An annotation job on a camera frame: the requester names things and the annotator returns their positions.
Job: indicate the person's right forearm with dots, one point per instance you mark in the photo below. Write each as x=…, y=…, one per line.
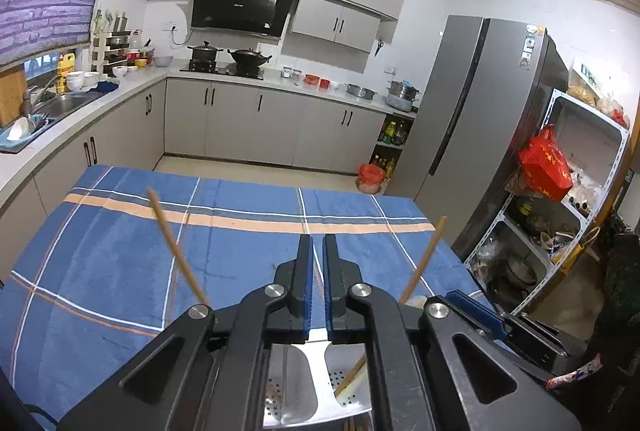
x=575, y=373

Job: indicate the dark blue cloth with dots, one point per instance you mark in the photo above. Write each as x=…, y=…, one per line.
x=106, y=86

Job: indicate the yellow oil bottle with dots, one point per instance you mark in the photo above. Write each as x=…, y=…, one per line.
x=65, y=71

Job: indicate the seasoning jars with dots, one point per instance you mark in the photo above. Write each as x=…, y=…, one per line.
x=291, y=72

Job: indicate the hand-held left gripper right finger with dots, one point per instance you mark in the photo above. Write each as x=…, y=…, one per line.
x=330, y=291

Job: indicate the black lidded pot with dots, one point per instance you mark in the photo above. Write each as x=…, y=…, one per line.
x=204, y=52

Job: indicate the person's dark clothing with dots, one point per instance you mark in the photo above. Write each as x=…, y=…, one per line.
x=620, y=311

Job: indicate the white metal shelf rack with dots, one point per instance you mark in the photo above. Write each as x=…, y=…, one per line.
x=590, y=116

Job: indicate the steel faucet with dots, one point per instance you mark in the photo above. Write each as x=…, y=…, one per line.
x=37, y=93

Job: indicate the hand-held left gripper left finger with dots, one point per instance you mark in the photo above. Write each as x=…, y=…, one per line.
x=306, y=291

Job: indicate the yellow snack bag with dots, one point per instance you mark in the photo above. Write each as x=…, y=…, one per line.
x=580, y=93

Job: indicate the white dish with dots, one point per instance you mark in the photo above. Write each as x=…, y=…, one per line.
x=19, y=129

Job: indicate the group of bottles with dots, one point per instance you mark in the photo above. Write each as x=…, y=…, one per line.
x=395, y=133

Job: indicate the blue plaid tablecloth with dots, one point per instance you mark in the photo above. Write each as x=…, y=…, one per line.
x=125, y=261

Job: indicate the black wok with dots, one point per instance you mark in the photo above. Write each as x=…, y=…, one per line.
x=249, y=57

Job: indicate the wooden kitchen rack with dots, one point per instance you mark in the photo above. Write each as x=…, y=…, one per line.
x=102, y=51

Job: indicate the grey refrigerator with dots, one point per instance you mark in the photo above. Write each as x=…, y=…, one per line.
x=475, y=121

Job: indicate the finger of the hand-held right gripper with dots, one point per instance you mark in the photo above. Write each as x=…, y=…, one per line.
x=475, y=313

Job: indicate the grey base cabinets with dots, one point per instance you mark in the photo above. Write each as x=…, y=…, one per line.
x=240, y=121

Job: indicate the black range hood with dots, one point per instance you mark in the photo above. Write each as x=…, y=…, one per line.
x=235, y=6

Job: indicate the steel bowl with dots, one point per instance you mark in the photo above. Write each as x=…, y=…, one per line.
x=162, y=60

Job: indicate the small grey wall cabinet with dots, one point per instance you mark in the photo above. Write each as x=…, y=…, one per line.
x=335, y=23

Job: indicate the hanging scissors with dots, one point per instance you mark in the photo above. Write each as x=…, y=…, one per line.
x=380, y=47

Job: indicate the stack of white bowls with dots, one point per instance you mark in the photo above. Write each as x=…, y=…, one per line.
x=80, y=81

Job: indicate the steel lidded pot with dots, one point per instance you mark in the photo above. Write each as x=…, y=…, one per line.
x=360, y=92

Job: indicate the steel steamer pot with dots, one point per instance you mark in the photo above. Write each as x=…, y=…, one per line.
x=401, y=96

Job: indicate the wooden chopstick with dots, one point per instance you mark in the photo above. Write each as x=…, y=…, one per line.
x=421, y=261
x=172, y=244

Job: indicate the steel sink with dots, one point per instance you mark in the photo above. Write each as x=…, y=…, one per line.
x=70, y=103

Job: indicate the red trash bin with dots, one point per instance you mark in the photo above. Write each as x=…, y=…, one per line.
x=371, y=178

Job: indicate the black gas stove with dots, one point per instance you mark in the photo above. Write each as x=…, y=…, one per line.
x=220, y=70

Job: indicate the red containers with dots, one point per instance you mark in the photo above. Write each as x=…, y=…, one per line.
x=316, y=81

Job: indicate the white utensil holder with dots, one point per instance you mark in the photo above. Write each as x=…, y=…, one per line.
x=295, y=386

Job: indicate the red gift bag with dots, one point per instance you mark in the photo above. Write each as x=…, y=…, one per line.
x=545, y=166

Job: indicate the wooden cutting board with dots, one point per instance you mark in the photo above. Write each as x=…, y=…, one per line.
x=12, y=98

